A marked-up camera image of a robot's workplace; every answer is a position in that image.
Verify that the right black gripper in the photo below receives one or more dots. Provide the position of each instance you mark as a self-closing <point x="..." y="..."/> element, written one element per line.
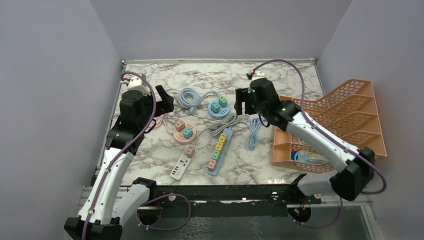
<point x="243" y="94"/>

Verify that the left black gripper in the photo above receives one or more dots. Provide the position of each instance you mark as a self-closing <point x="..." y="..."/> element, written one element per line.
<point x="166" y="105"/>

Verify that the pink charger plug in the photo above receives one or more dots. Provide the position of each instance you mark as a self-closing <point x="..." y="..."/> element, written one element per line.
<point x="180" y="125"/>

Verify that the teal charger plug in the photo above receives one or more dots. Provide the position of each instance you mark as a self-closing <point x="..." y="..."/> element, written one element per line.
<point x="215" y="107"/>
<point x="188" y="132"/>

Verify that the green charger plug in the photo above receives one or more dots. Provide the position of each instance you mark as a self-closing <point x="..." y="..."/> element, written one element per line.
<point x="222" y="101"/>

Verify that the pink charger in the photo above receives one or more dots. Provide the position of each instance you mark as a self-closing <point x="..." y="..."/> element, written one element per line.
<point x="190" y="151"/>
<point x="211" y="165"/>

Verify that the yellow charger plug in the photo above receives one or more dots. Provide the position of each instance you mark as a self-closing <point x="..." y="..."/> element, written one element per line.
<point x="222" y="138"/>

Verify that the yellow charger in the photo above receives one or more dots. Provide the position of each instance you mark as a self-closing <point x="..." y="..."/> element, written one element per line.
<point x="219" y="146"/>

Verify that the green charger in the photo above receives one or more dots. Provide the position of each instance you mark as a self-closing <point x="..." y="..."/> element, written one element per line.
<point x="215" y="155"/>

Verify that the pink charger front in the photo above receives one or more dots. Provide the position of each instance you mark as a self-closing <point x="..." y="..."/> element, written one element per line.
<point x="211" y="165"/>

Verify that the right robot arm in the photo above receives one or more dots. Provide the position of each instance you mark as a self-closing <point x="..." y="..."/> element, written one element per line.
<point x="354" y="168"/>

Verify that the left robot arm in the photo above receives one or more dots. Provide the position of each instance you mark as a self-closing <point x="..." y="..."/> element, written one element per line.
<point x="102" y="217"/>

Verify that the pink round power strip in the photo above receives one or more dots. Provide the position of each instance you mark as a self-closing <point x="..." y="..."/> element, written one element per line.
<point x="179" y="135"/>

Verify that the blue round power strip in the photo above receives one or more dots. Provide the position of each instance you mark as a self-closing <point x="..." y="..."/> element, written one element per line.
<point x="223" y="113"/>

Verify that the blue long power strip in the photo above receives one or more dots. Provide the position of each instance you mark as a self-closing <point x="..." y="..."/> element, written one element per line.
<point x="229" y="132"/>

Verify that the white power strip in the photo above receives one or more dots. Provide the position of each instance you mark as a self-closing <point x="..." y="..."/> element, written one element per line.
<point x="180" y="166"/>

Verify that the orange plastic file rack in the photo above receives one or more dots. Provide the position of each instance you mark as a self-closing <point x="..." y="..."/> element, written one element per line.
<point x="349" y="111"/>

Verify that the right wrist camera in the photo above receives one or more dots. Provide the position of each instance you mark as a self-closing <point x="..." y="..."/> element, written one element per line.
<point x="255" y="74"/>

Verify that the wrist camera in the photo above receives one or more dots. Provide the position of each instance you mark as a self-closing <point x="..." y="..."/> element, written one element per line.
<point x="255" y="74"/>
<point x="137" y="83"/>

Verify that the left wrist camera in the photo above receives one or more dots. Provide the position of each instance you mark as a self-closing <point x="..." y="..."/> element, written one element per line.
<point x="137" y="83"/>

